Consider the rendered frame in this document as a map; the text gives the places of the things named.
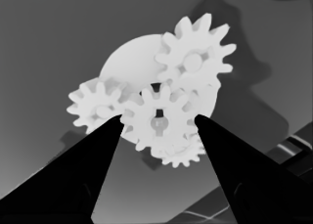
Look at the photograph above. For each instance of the white toothed gear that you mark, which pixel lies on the white toothed gear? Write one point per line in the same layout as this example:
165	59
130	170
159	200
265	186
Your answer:
182	41
177	157
87	103
139	119

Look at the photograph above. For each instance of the white round carrier with pins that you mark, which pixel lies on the white round carrier with pins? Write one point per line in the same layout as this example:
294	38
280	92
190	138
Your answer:
130	61

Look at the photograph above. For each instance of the dark robot body block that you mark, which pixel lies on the dark robot body block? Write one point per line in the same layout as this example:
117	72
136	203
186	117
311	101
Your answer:
301	162

